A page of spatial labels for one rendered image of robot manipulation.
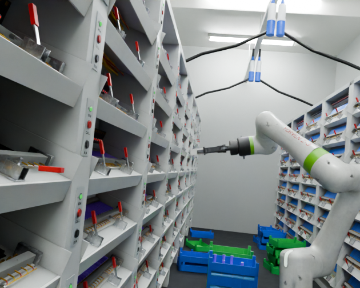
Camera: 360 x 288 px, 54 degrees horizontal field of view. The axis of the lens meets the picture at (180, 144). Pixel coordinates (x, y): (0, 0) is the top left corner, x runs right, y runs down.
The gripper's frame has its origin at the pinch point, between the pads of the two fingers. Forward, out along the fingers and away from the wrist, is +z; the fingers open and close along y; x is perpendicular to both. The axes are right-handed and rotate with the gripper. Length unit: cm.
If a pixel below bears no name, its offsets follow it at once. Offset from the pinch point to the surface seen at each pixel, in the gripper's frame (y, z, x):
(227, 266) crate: 43, -9, -69
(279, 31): 84, -67, 86
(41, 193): -121, 22, -10
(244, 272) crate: 43, -18, -73
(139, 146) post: -39.7, 20.6, 2.6
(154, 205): 11.3, 26.5, -25.1
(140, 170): -40.0, 21.1, -6.9
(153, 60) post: -40, 12, 36
